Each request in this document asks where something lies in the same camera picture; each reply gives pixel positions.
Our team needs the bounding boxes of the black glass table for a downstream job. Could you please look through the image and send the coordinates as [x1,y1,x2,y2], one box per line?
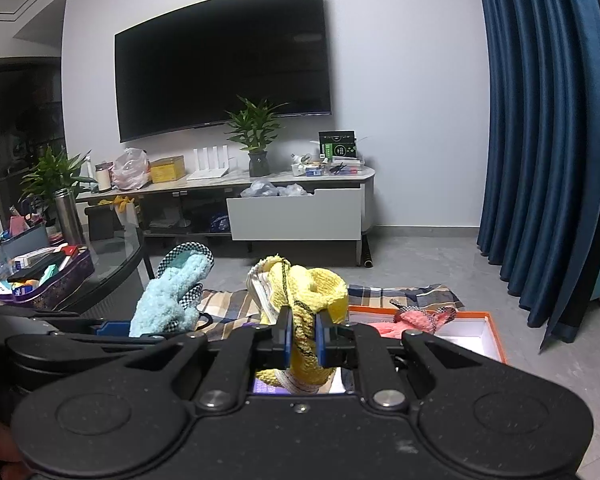
[0,226,149,317]

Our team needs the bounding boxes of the clear organiser with small supplies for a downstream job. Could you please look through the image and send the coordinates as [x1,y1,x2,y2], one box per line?
[290,154,367,178]

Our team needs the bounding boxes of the clear pink plastic bag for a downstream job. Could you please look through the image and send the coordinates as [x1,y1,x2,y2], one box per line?
[110,147,150,191]

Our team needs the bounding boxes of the yellow box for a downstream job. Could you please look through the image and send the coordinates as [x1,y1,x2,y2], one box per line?
[149,155,187,184]

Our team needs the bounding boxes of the orange box with white inside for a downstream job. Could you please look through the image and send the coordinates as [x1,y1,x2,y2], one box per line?
[347,304,509,367]

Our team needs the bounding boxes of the white open drawer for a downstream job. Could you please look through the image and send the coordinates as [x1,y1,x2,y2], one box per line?
[225,183,365,242]

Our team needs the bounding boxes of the white router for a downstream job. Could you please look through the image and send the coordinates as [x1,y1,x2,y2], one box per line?
[186,145,237,181]

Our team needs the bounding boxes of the potted plant in dark vase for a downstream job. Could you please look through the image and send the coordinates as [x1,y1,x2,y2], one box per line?
[224,94,289,179]

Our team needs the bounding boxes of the steel thermos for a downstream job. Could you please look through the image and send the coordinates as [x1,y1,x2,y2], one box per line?
[53,188,85,247]

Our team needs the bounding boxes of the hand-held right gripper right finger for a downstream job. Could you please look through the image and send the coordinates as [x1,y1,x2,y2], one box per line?
[315,312,482,409]

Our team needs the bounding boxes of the black and green box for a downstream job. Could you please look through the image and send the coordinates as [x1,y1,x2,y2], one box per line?
[318,130,357,161]

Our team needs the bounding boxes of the blue curtain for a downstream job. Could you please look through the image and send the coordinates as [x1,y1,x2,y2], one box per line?
[474,0,600,344]

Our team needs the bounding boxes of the black wall television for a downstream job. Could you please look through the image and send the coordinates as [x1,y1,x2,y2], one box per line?
[113,0,334,144]

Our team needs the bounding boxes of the white television stand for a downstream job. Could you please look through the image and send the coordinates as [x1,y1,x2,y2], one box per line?
[74,164,377,267]

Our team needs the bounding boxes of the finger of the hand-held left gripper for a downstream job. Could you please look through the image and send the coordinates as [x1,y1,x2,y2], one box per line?
[5,321,171,362]

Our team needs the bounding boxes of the leafy green houseplant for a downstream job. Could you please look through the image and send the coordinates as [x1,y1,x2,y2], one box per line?
[19,144,97,212]

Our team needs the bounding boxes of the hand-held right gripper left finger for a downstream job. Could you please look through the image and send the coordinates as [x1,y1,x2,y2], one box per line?
[120,305,294,409]

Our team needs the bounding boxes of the plaid blanket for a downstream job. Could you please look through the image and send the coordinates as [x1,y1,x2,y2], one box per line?
[194,282,467,335]

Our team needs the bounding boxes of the crumpled plastic bags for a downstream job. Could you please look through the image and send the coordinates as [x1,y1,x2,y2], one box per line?
[239,178,309,199]

